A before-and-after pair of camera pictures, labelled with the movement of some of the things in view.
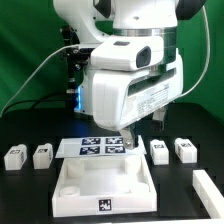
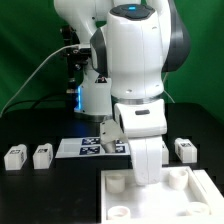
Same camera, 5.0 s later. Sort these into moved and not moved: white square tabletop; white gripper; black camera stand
Moved: white square tabletop; white gripper
Not moved: black camera stand
